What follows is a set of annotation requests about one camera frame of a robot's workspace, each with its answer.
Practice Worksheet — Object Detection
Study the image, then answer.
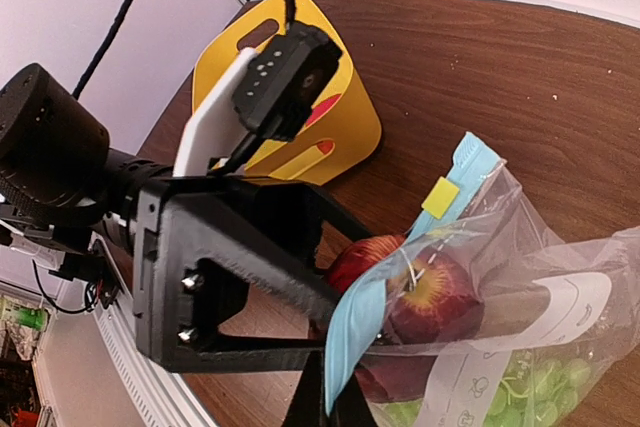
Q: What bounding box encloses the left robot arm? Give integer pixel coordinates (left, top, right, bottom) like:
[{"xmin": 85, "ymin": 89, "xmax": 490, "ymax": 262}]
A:
[{"xmin": 1, "ymin": 64, "xmax": 370, "ymax": 373}]

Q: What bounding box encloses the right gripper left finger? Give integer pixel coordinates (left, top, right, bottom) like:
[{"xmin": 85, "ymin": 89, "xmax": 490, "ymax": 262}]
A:
[{"xmin": 285, "ymin": 352, "xmax": 329, "ymax": 427}]

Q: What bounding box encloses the green plastic grape bunch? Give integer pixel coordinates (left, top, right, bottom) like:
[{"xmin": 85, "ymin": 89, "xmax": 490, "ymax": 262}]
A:
[{"xmin": 370, "ymin": 350, "xmax": 594, "ymax": 426}]

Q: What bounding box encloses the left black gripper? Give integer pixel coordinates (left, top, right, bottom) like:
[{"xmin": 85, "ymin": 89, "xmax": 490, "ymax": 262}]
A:
[{"xmin": 133, "ymin": 176, "xmax": 369, "ymax": 372}]

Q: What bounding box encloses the yellow plastic basket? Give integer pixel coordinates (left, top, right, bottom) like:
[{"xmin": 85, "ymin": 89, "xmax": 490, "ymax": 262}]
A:
[{"xmin": 192, "ymin": 0, "xmax": 382, "ymax": 185}]

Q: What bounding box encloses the clear zip top bag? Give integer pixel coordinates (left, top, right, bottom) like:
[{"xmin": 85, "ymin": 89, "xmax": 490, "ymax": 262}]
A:
[{"xmin": 323, "ymin": 134, "xmax": 639, "ymax": 426}]

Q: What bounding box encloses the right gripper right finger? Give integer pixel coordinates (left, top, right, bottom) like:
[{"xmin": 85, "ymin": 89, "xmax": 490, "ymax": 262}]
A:
[{"xmin": 332, "ymin": 375, "xmax": 377, "ymax": 427}]

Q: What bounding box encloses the front aluminium rail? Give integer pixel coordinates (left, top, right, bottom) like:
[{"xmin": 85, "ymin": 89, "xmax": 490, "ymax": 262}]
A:
[{"xmin": 93, "ymin": 240, "xmax": 216, "ymax": 427}]

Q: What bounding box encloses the yellow zipper slider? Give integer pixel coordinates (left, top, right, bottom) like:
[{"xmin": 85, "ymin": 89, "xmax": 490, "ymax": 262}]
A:
[{"xmin": 421, "ymin": 177, "xmax": 460, "ymax": 220}]

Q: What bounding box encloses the dark red plastic apple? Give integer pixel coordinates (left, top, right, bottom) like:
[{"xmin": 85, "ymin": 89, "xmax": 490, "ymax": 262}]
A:
[{"xmin": 325, "ymin": 234, "xmax": 484, "ymax": 403}]

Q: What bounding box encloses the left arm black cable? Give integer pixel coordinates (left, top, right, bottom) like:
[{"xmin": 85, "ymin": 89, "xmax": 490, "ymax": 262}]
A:
[{"xmin": 72, "ymin": 0, "xmax": 299, "ymax": 98}]

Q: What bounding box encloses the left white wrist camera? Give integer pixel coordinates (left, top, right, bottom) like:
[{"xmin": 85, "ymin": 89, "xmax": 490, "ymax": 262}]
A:
[{"xmin": 173, "ymin": 24, "xmax": 342, "ymax": 178}]

